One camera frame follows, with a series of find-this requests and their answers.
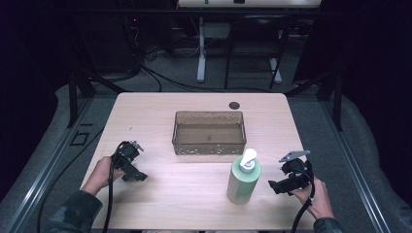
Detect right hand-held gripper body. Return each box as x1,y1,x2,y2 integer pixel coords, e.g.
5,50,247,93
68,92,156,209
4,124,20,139
278,150,314,189

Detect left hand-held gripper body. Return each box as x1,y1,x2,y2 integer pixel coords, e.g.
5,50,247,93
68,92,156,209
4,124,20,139
111,140,146,172

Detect green pump bottle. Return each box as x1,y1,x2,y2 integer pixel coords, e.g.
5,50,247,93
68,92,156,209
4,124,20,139
225,148,262,206

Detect clear brown plastic bin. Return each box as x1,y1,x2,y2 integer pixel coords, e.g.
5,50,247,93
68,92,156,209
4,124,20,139
171,110,248,156

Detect person's left hand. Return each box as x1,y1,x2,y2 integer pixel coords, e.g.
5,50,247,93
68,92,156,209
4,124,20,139
81,155,126,197

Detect person's right hand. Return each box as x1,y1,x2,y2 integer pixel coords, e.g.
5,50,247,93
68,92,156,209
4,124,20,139
289,176,335,221

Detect black metal stand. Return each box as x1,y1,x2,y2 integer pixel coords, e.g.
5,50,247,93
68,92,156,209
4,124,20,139
284,68,344,132
65,67,129,129

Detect black equipment cabinet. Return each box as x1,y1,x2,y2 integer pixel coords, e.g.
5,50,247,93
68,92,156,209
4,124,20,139
86,9,139,75

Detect black chair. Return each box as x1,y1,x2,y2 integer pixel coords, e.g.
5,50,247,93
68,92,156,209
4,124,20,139
223,13,294,90

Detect white desk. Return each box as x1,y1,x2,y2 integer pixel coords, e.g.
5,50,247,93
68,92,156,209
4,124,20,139
177,0,323,84

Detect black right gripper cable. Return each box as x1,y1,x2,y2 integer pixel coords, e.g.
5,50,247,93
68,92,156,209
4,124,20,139
290,159,316,233

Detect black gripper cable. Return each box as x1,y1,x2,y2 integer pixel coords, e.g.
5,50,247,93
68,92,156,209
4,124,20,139
290,159,316,233
102,141,130,233

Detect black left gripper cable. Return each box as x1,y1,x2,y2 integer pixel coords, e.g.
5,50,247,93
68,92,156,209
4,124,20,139
102,141,130,233

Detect aluminium floor rail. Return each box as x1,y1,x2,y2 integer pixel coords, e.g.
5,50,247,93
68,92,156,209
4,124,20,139
319,96,394,233
0,96,95,233

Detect thin black floor cable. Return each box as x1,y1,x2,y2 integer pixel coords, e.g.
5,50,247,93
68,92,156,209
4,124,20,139
35,127,105,233

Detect black floor cables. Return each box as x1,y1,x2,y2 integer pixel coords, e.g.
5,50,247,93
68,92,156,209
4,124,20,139
137,62,273,94

